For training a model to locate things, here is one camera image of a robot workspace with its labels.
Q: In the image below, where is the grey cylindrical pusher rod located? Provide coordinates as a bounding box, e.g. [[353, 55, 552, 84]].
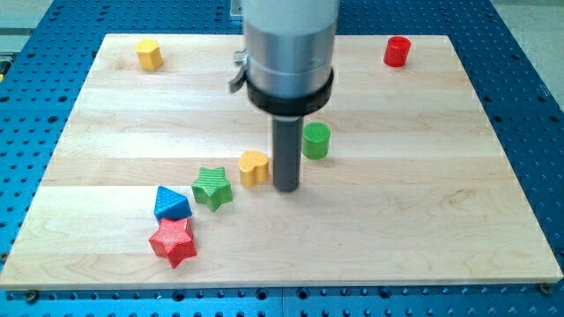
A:
[[272, 116, 303, 192]]

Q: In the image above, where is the yellow heart block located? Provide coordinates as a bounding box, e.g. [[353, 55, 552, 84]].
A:
[[239, 151, 270, 188]]

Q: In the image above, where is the green star block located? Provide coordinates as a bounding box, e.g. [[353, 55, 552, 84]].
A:
[[191, 166, 233, 212]]

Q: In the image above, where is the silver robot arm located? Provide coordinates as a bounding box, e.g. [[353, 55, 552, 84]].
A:
[[229, 0, 339, 192]]

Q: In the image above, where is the blue triangle block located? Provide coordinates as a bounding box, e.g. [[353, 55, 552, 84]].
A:
[[153, 186, 192, 222]]

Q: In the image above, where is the red star block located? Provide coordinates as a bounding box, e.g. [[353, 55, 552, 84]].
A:
[[149, 217, 197, 269]]

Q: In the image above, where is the green cylinder block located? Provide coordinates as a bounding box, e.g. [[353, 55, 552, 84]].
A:
[[302, 122, 330, 159]]

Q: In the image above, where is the red cylinder block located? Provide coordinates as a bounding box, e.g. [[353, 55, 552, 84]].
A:
[[383, 36, 411, 67]]

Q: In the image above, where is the wooden board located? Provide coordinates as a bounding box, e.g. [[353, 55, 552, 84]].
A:
[[1, 33, 562, 290]]

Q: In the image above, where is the yellow hexagon block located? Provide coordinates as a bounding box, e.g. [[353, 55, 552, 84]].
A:
[[135, 38, 164, 71]]

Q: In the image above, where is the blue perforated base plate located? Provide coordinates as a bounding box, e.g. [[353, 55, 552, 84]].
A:
[[1, 1, 563, 316]]

